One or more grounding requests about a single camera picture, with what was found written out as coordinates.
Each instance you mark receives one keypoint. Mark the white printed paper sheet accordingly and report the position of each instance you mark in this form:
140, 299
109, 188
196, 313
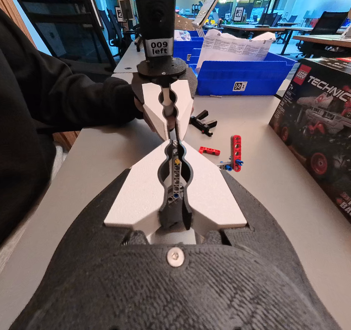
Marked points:
233, 47

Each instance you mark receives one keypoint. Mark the red and grey lego assembly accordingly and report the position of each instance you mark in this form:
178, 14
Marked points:
236, 149

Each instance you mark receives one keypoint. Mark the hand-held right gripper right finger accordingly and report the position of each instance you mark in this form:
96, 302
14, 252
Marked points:
214, 198

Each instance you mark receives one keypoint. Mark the black mesh chair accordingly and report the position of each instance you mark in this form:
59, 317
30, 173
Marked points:
68, 33

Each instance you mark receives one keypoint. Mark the red angled lego piece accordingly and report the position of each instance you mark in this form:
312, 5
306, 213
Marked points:
209, 150

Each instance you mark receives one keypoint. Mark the person's left forearm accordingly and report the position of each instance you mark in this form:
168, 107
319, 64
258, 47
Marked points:
90, 99

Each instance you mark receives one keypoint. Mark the person's black jacket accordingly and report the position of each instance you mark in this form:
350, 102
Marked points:
19, 129

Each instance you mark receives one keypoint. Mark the wooden office desk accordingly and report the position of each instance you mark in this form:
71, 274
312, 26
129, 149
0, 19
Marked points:
255, 28
323, 39

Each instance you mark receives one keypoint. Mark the lego set box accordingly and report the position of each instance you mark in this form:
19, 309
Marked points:
315, 121

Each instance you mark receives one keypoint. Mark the tilted board on stand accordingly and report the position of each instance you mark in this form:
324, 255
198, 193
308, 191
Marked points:
209, 3

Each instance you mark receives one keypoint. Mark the black and white marker sign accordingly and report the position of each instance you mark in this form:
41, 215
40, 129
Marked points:
239, 14
124, 9

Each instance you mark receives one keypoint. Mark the large blue plastic bin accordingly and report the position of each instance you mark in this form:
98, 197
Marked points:
241, 74

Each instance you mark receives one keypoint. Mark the black lego piece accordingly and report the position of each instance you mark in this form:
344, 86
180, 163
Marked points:
200, 115
209, 127

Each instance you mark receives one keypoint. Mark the grey lego beam assembly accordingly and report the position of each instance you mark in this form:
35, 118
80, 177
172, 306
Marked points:
175, 173

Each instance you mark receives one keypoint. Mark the white fuzzy cloth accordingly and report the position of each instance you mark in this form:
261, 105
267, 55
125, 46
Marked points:
59, 157

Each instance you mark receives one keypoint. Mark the person's left hand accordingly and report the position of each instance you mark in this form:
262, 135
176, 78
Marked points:
144, 116

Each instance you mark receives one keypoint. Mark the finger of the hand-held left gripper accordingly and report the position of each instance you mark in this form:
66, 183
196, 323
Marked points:
152, 99
184, 99

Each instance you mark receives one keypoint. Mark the black office chair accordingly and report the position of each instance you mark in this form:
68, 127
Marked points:
112, 31
329, 22

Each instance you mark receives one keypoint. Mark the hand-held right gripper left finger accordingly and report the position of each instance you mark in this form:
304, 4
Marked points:
137, 198

